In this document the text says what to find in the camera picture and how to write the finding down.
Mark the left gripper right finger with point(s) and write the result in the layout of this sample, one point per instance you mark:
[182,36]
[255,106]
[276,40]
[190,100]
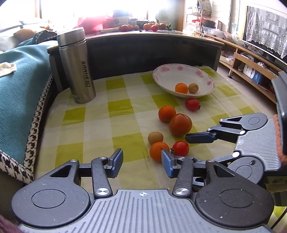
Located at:
[227,200]

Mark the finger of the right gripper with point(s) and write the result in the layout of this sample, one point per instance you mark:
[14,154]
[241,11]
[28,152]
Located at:
[229,129]
[235,169]

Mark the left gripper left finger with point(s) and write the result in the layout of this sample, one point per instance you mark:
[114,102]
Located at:
[66,193]

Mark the red cherry tomato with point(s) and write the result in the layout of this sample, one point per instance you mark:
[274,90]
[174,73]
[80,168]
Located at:
[192,104]
[180,148]

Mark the large red apple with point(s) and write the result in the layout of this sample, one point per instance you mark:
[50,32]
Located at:
[180,125]

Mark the brown kiwi fruit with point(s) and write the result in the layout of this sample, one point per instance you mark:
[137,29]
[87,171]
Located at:
[154,137]
[193,88]

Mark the orange tangerine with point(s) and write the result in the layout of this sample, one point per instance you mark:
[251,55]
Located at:
[155,150]
[166,113]
[181,88]

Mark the wooden tv cabinet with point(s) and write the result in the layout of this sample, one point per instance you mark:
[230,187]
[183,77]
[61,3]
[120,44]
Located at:
[254,61]

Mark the white floral bowl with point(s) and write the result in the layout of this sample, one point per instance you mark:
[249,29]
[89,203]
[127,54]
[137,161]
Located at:
[169,75]

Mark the green checkered tablecloth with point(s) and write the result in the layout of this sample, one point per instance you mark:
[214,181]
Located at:
[124,113]

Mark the white lace cover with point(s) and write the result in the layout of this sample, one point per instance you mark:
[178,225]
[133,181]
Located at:
[266,28]

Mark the teal sofa blanket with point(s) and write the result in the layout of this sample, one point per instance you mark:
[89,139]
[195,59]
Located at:
[20,93]

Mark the dark coffee table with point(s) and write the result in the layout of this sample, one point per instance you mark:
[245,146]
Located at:
[120,53]

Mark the cream cloth on sofa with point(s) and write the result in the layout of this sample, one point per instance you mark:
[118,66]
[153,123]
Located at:
[7,68]

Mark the stainless steel thermos bottle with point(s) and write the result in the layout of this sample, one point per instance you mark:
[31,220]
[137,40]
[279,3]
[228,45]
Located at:
[74,56]

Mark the orange brown cushion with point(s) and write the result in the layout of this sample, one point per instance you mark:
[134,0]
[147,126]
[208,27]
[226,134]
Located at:
[24,34]

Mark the red plastic bag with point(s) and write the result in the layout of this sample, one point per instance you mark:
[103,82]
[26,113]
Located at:
[95,23]

